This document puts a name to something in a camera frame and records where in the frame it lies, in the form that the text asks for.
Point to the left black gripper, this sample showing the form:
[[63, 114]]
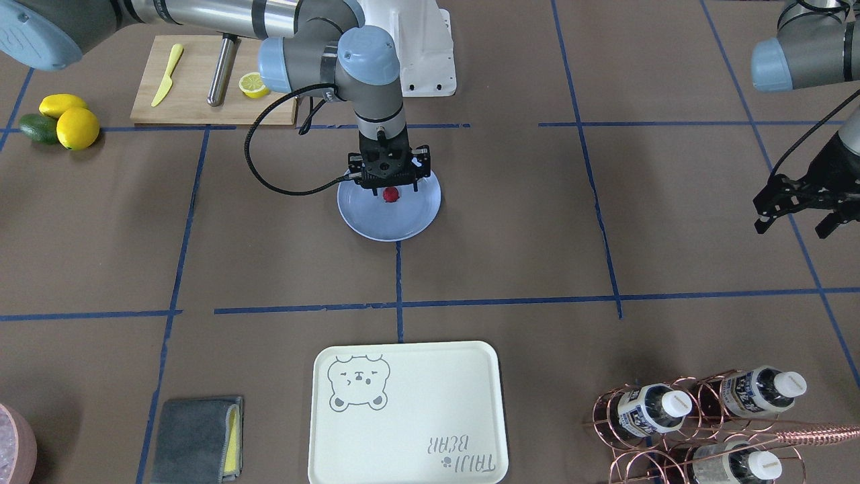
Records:
[[835, 163]]

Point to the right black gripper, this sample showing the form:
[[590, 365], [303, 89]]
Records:
[[421, 163]]

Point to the red strawberry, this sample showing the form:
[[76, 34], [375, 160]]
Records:
[[391, 194]]

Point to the blue plate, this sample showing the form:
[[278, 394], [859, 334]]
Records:
[[376, 219]]

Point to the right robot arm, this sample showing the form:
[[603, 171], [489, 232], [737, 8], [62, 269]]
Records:
[[308, 48]]

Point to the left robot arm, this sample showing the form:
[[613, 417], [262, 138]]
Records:
[[817, 43]]

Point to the lemon half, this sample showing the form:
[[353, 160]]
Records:
[[252, 86]]

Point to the steel muddler rod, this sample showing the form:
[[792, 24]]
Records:
[[223, 68]]

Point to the wooden cutting board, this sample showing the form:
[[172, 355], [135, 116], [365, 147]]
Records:
[[186, 102]]

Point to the tea bottle far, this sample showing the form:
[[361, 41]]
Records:
[[760, 392]]

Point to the tea bottle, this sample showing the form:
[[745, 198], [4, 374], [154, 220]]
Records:
[[655, 408], [760, 392], [734, 462]]

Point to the yellow plastic knife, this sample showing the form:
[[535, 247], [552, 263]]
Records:
[[166, 81]]

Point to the cream bear tray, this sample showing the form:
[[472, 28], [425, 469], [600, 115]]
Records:
[[428, 412]]

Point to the tea bottle middle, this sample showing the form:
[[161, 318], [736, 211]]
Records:
[[655, 408]]

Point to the tea bottle near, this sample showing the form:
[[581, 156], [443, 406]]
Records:
[[734, 462]]

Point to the yellow lemon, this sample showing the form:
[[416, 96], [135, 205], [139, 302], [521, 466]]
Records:
[[77, 128], [57, 104]]

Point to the grey folded cloth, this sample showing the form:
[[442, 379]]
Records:
[[200, 440]]

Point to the green lime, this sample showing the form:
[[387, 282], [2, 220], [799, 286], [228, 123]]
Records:
[[39, 128]]

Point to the pink bowl of ice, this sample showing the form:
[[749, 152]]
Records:
[[19, 447]]

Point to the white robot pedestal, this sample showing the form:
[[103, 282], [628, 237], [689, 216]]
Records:
[[424, 44]]

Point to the copper wire bottle rack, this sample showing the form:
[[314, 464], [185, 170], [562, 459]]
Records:
[[666, 458]]

